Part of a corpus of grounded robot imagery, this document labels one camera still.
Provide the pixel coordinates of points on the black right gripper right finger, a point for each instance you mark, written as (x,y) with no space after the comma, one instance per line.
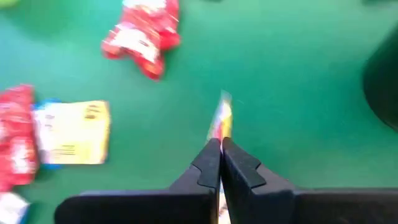
(280,205)

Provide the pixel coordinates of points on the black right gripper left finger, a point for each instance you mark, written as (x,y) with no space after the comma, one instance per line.
(174,205)

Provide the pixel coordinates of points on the yellow Sour Patch candy bag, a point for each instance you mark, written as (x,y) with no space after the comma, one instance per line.
(74,133)
(221,121)

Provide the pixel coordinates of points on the red Skittles candy bag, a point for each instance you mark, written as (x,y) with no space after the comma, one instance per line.
(168,21)
(15,133)
(133,46)

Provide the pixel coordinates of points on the black plastic bucket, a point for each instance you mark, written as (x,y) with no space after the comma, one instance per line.
(385,81)

